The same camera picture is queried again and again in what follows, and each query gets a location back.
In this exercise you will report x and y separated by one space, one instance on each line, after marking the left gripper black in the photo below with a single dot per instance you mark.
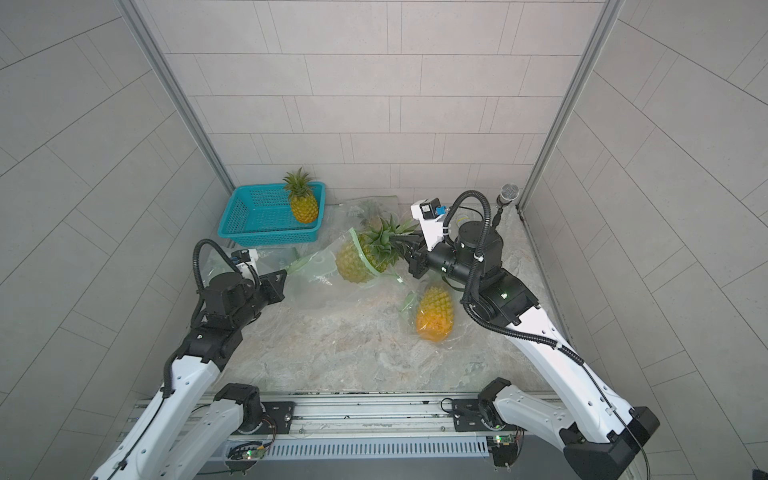
275 290

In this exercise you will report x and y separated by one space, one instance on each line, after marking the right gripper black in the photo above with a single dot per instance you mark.
422 260

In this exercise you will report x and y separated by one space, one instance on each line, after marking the clear zip-top bag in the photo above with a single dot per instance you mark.
359 213
210 260
313 279
408 307

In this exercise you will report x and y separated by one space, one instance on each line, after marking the pineapple yellow orange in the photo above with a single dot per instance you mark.
303 203

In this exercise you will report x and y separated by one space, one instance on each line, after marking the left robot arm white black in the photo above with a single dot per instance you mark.
156 448

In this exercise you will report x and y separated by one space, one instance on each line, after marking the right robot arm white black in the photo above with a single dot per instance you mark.
598 432

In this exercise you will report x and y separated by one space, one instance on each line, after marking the teal plastic basket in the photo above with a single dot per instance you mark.
259 215

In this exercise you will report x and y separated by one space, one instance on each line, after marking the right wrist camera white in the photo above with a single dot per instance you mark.
430 213

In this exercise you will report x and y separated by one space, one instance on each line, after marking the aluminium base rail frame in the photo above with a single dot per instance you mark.
367 425

